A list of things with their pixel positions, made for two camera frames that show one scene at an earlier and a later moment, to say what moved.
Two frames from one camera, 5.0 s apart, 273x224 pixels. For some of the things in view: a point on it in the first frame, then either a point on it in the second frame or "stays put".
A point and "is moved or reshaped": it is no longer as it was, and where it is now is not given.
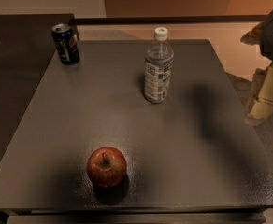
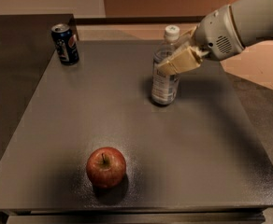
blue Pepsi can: x=66 y=42 stays put
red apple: x=107 y=166 stays put
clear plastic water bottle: x=159 y=68 is moved or reshaped
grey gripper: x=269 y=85 → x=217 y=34
